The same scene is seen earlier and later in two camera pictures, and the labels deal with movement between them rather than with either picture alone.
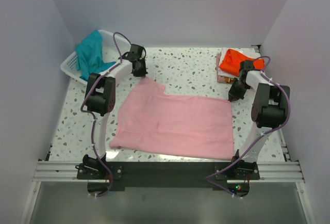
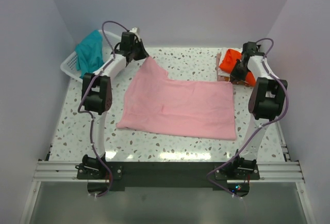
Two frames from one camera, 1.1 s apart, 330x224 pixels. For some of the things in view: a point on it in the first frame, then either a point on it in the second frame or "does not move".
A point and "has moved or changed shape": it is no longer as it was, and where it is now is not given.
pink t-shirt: x=149 y=120 has moved or changed shape
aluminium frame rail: x=58 y=171 does not move
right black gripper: x=233 y=96 → x=234 y=76
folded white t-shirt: x=249 y=52 does not move
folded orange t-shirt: x=233 y=59 does not move
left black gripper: x=142 y=74 → x=144 y=54
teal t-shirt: x=88 y=52 does not move
